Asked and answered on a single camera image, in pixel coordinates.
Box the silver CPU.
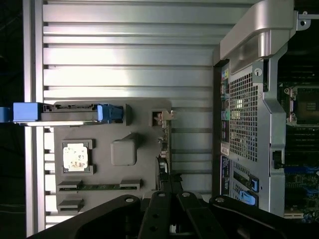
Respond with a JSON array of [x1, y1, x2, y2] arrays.
[[62, 143, 89, 172]]

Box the green RAM stick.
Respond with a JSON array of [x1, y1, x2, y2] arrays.
[[59, 183, 139, 191]]

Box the silver hard disk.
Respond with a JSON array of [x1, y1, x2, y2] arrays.
[[41, 103, 100, 122]]

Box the blue disk caddy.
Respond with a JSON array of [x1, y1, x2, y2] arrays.
[[0, 102, 124, 126]]

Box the open PC case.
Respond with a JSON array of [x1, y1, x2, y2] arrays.
[[211, 0, 319, 217]]

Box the grey parts rack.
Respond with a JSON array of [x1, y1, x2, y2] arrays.
[[53, 98, 172, 215]]

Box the CPU socket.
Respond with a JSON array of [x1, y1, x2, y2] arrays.
[[285, 86, 319, 125]]

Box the green motherboard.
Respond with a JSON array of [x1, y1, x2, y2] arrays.
[[276, 79, 319, 217]]

